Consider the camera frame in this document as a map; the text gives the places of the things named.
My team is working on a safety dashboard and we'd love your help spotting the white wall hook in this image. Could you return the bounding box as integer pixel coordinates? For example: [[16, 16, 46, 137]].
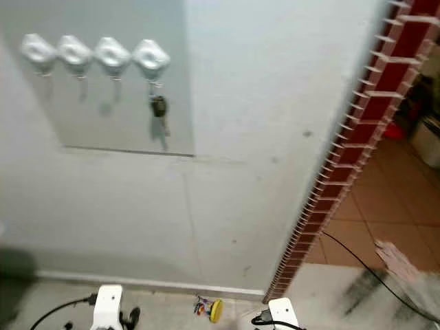
[[19, 32, 58, 75], [132, 38, 171, 85], [56, 34, 95, 78], [94, 36, 133, 79]]

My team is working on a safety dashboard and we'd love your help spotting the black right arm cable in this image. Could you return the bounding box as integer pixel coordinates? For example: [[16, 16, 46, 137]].
[[251, 311, 307, 330]]

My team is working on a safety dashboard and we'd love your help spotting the dark key on ring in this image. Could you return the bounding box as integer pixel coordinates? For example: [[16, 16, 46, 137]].
[[150, 82, 171, 135]]

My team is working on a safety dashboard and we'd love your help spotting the black floor cable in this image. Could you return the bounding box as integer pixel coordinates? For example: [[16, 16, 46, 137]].
[[321, 230, 440, 324]]

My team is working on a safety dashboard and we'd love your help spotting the white bin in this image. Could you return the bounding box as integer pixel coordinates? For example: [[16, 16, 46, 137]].
[[411, 113, 440, 169]]

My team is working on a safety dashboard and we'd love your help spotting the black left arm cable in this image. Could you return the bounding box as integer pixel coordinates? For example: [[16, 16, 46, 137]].
[[31, 294, 98, 330]]

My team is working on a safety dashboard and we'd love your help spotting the red brick wall edge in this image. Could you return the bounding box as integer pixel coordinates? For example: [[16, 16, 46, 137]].
[[263, 0, 440, 303]]

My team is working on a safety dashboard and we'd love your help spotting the small red object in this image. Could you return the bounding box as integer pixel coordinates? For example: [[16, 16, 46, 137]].
[[384, 122, 405, 140]]

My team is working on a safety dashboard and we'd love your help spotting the pink patterned cloth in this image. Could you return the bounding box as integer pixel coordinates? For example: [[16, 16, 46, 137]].
[[375, 239, 440, 286]]

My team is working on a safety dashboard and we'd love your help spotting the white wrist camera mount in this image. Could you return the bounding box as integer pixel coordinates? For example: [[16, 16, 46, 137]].
[[267, 298, 300, 330], [93, 285, 126, 330]]

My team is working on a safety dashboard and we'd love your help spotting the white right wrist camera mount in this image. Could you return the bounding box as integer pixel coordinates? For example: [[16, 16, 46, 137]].
[[267, 298, 300, 330]]

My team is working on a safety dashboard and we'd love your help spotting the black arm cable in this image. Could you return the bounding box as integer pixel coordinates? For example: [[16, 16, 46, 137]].
[[31, 294, 98, 330], [251, 311, 307, 330]]

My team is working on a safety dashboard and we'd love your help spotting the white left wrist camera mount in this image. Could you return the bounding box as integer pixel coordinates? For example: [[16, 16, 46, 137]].
[[93, 285, 126, 330]]

